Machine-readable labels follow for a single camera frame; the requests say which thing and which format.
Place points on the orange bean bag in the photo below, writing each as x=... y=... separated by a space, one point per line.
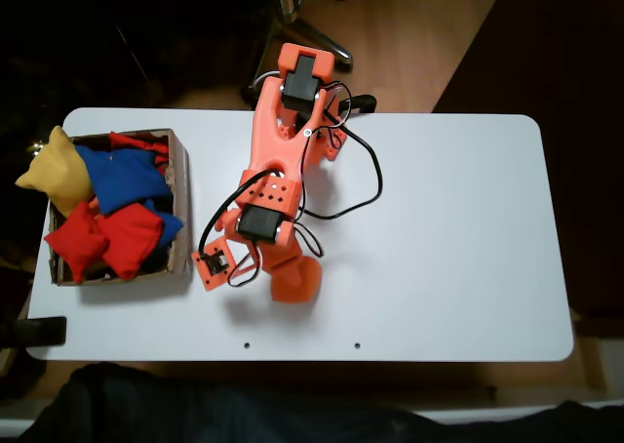
x=304 y=284

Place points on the cardboard box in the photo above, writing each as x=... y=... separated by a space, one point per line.
x=180 y=218

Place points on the small blue bean bag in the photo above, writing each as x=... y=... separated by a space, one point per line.
x=170 y=226

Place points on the red bean bag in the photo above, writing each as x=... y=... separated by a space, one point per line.
x=139 y=143
x=129 y=240
x=78 y=243

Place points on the large blue bean bag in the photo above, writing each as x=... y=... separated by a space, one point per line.
x=127 y=179

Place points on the yellow bean bag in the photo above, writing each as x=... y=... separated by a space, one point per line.
x=58 y=174

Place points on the office chair base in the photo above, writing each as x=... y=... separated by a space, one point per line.
x=317 y=35

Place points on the orange camera mount with camera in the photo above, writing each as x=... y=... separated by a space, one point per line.
x=212 y=265

